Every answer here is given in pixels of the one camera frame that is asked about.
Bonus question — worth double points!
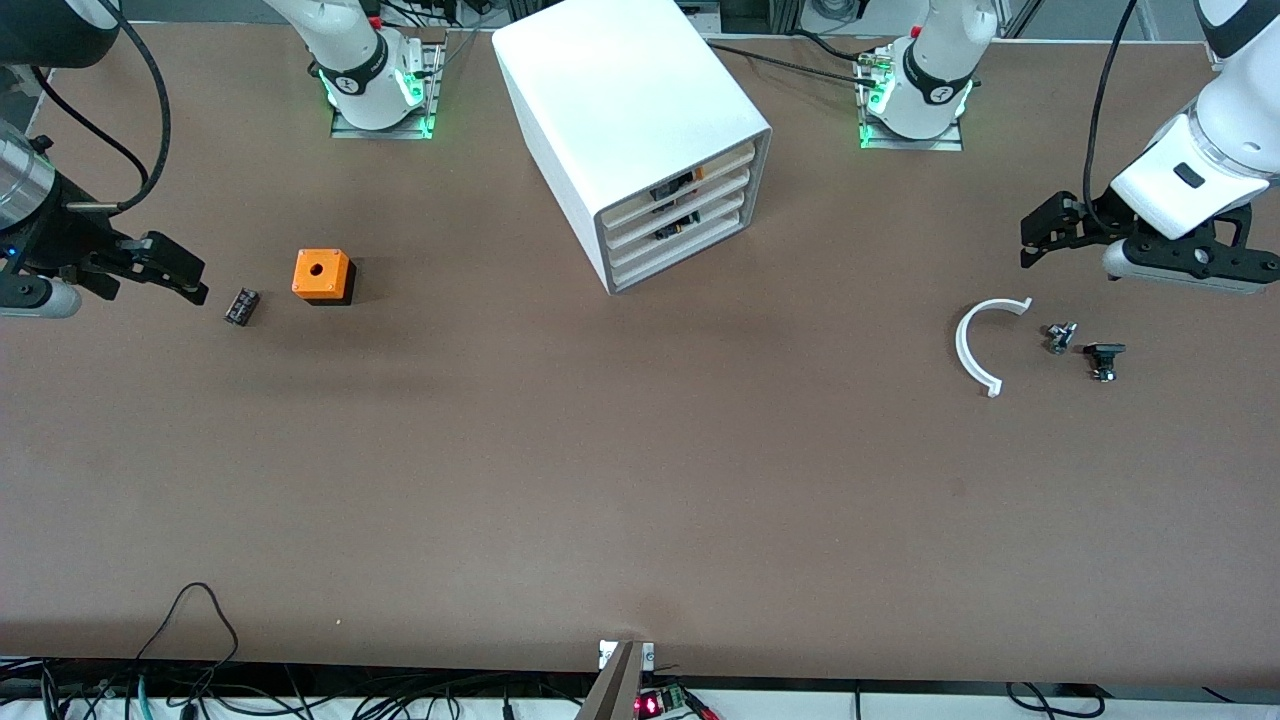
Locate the cream cabinet drawer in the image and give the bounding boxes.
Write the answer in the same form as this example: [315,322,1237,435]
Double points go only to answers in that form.
[610,210,746,288]
[600,142,756,231]
[604,168,753,251]
[608,190,749,269]

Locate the orange button box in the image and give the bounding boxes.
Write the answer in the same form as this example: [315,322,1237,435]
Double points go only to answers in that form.
[292,248,357,307]

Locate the white drawer cabinet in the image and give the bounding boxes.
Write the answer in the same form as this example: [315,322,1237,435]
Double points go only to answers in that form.
[491,0,773,296]

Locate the white curved plastic arc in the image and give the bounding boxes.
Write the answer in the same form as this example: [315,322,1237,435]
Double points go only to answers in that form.
[955,297,1033,399]

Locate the circuit board with red LED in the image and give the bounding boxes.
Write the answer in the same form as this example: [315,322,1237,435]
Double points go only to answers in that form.
[635,683,721,720]

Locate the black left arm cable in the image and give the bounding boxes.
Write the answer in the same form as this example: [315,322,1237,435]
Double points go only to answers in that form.
[1088,0,1141,236]

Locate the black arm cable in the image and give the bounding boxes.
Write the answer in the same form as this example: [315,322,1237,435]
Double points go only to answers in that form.
[30,0,173,213]
[1088,0,1141,236]

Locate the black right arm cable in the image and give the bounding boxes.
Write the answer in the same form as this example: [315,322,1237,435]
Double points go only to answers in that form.
[30,0,173,213]

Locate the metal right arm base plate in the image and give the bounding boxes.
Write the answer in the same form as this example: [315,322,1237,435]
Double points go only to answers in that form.
[330,40,443,139]

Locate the black looped cable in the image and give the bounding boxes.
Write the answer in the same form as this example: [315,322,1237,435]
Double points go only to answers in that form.
[135,583,241,663]

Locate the black cable across table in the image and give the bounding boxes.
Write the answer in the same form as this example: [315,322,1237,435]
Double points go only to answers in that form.
[705,38,886,86]

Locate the tangled black cable bundle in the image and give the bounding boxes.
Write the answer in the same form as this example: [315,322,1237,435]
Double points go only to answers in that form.
[0,655,601,720]

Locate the black cable below table edge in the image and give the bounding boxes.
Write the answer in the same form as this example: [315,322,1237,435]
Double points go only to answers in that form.
[1005,682,1106,719]

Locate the grey metal camera bracket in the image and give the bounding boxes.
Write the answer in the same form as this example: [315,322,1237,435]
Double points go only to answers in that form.
[575,640,646,720]

